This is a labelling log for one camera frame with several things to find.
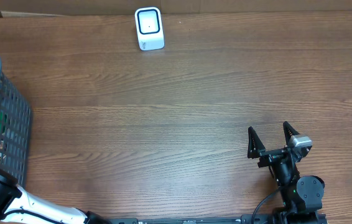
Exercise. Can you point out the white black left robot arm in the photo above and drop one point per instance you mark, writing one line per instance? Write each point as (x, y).
(19, 206)

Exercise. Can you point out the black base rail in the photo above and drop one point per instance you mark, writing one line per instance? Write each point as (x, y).
(243, 219)

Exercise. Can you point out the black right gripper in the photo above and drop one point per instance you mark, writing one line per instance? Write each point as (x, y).
(256, 147)

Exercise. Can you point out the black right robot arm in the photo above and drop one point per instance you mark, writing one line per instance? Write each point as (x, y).
(301, 196)

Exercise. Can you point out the white barcode scanner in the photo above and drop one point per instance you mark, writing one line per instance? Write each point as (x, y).
(149, 28)

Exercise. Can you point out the grey plastic mesh basket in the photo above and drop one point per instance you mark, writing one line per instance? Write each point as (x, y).
(15, 129)

